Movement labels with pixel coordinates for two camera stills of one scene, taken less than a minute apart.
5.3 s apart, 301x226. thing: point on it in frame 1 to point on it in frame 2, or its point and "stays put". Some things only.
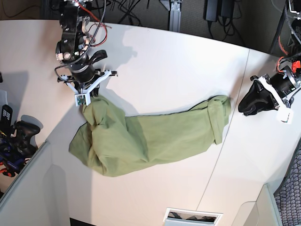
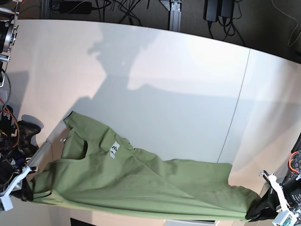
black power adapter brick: [210, 10] stays put
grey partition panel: [41, 198] to [51, 151]
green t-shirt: [118, 143] to [96, 168]
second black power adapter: [227, 8] stays put
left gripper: [84, 80] to [10, 174]
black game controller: [22, 132] stays put
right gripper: [281, 85] to [267, 207]
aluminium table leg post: [175, 17] stays put
